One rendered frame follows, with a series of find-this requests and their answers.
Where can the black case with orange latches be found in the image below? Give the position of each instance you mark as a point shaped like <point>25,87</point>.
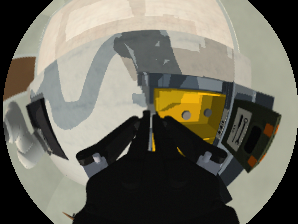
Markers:
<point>224,193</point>

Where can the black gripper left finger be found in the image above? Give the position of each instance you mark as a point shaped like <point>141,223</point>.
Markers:
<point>92,159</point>

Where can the dark green case with orange latches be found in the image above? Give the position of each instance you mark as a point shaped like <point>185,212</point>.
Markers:
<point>250,132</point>

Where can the grey metal shelf rack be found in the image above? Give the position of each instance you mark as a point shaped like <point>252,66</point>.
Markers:
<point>230,168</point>

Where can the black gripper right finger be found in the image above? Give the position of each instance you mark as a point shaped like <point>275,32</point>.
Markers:
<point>190,144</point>

